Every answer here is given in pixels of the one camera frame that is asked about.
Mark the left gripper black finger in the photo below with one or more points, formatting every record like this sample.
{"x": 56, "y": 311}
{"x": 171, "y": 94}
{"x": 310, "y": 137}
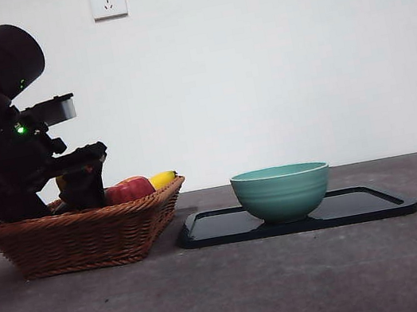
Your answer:
{"x": 87, "y": 189}
{"x": 11, "y": 207}

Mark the teal ceramic bowl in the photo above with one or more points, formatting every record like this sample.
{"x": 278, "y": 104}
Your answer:
{"x": 284, "y": 199}

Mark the red apple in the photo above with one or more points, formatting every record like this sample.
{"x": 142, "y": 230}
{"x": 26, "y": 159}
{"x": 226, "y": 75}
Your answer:
{"x": 127, "y": 190}

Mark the brown wicker basket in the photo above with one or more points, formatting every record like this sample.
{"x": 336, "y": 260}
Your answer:
{"x": 81, "y": 239}

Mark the yellow banana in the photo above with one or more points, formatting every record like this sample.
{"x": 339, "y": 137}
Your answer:
{"x": 162, "y": 179}

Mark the dark rectangular tray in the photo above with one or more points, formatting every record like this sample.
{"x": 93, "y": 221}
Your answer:
{"x": 221, "y": 230}

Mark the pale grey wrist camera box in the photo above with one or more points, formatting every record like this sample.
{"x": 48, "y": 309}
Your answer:
{"x": 63, "y": 109}

